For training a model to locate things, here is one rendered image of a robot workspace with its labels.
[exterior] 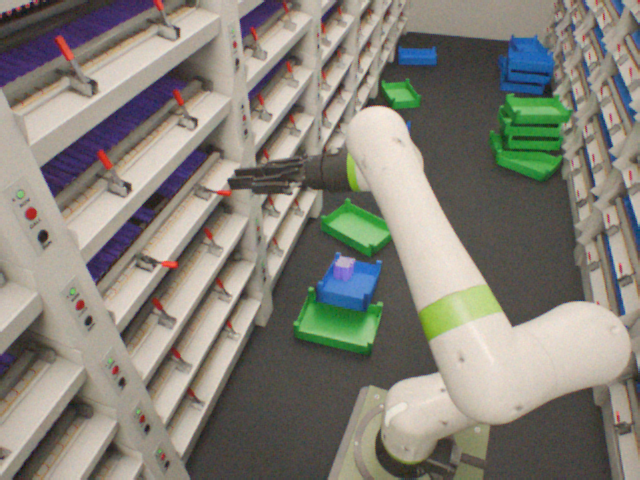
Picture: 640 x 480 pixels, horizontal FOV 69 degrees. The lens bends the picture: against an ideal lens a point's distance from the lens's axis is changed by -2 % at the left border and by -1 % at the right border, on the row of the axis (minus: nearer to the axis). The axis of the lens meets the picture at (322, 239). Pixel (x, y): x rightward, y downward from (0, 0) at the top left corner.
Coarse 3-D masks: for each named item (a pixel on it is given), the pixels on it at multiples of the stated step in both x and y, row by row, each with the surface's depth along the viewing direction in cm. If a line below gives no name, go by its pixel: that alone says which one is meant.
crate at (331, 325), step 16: (304, 304) 186; (320, 304) 193; (304, 320) 187; (320, 320) 187; (336, 320) 186; (352, 320) 186; (368, 320) 186; (304, 336) 178; (320, 336) 175; (336, 336) 181; (352, 336) 181; (368, 336) 181; (368, 352) 173
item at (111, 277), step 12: (216, 156) 130; (204, 168) 126; (192, 180) 121; (180, 192) 117; (168, 204) 113; (180, 204) 116; (168, 216) 112; (156, 228) 108; (168, 228) 110; (144, 240) 104; (132, 252) 101; (120, 264) 99; (108, 276) 96; (108, 288) 95
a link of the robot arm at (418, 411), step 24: (408, 384) 102; (432, 384) 101; (384, 408) 101; (408, 408) 97; (432, 408) 97; (456, 408) 98; (384, 432) 104; (408, 432) 96; (432, 432) 96; (408, 456) 103
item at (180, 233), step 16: (208, 144) 133; (224, 144) 132; (224, 160) 134; (240, 160) 134; (224, 176) 129; (192, 208) 118; (208, 208) 121; (144, 224) 111; (176, 224) 113; (192, 224) 114; (160, 240) 109; (176, 240) 110; (160, 256) 105; (176, 256) 111; (128, 272) 101; (144, 272) 102; (160, 272) 105; (128, 288) 98; (144, 288) 99; (112, 304) 94; (128, 304) 95; (112, 320) 90; (128, 320) 97
